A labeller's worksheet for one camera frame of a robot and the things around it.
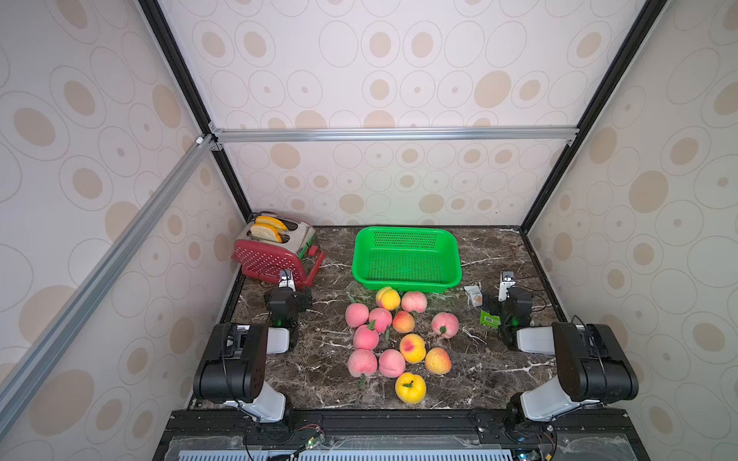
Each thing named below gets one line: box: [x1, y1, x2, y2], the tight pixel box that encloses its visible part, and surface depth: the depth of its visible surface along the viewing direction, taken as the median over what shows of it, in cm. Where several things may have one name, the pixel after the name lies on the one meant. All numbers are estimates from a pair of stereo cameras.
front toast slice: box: [249, 222, 283, 243], surface depth 94 cm
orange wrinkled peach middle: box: [393, 310, 416, 334], surface depth 90 cm
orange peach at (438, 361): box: [424, 346, 453, 376], surface depth 82 cm
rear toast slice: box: [255, 215, 289, 233], surface depth 95 cm
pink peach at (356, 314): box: [344, 302, 370, 328], surface depth 92 cm
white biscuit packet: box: [464, 285, 483, 308], surface depth 101 cm
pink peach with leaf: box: [352, 319, 380, 351], surface depth 87 cm
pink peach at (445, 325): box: [431, 312, 460, 340], surface depth 89 cm
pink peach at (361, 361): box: [346, 348, 378, 378], surface depth 81 cm
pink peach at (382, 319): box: [368, 307, 394, 333], surface depth 90 cm
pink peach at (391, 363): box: [378, 348, 406, 378], surface depth 81 cm
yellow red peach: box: [399, 333, 427, 364], surface depth 83 cm
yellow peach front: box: [394, 371, 428, 405], surface depth 76 cm
